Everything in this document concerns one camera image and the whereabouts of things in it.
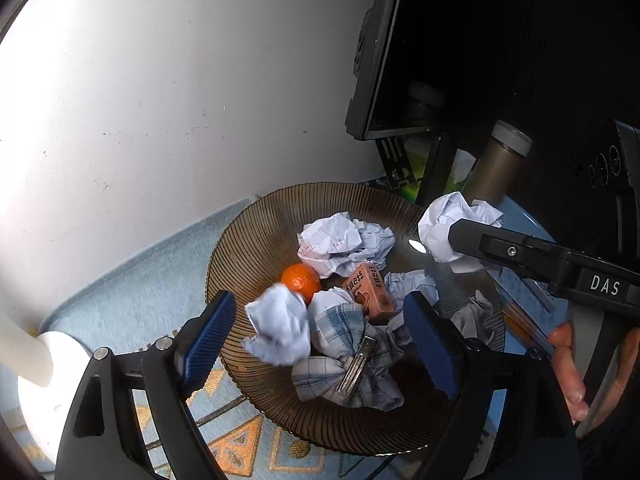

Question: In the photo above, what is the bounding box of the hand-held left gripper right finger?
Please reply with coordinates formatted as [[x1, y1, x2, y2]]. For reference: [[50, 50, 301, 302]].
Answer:
[[404, 291, 583, 480]]

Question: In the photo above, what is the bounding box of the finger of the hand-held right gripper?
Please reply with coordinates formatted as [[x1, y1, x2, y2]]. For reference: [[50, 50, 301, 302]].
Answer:
[[448, 219, 576, 293]]

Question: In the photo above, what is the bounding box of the grey thermos bottle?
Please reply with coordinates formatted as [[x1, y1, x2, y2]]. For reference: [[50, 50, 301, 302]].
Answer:
[[467, 120, 533, 206]]

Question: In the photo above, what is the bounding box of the person's right hand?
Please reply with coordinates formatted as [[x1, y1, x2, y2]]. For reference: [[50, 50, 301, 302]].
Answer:
[[547, 322, 640, 423]]

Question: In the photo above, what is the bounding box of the orange mandarin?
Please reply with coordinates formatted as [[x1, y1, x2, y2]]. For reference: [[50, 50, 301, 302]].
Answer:
[[280, 263, 322, 303]]

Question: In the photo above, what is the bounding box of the paper ball with writing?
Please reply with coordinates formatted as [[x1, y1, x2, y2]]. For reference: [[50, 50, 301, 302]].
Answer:
[[297, 212, 396, 278]]

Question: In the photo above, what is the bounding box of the black monitor stand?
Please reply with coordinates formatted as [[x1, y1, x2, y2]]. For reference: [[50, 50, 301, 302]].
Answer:
[[375, 132, 458, 206]]

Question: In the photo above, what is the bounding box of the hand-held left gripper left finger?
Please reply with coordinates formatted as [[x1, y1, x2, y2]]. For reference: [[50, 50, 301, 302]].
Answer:
[[54, 290, 237, 480]]

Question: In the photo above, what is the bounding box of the patterned blue woven mat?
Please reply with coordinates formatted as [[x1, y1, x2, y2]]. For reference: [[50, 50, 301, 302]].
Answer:
[[0, 195, 501, 480]]

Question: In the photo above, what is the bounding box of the printed booklet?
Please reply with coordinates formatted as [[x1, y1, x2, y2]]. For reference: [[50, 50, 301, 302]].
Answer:
[[492, 265, 557, 353]]

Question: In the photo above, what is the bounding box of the small orange box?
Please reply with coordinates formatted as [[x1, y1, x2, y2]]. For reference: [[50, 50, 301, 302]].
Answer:
[[340, 262, 405, 323]]

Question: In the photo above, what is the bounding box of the brown ribbed glass bowl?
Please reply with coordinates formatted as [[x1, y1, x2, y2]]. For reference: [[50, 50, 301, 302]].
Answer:
[[205, 182, 506, 456]]

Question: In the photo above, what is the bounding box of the black monitor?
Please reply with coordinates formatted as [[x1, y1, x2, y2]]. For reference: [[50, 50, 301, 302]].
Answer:
[[345, 0, 640, 142]]

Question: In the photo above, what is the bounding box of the plaid blue cloth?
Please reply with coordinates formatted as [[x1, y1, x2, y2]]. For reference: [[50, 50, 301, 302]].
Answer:
[[292, 287, 406, 406]]

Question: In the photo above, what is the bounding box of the green packet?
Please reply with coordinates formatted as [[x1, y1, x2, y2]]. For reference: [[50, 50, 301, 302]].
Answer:
[[402, 147, 436, 203]]

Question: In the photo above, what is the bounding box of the blue desk pad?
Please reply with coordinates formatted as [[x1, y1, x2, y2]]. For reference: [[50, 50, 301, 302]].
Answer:
[[500, 195, 557, 247]]

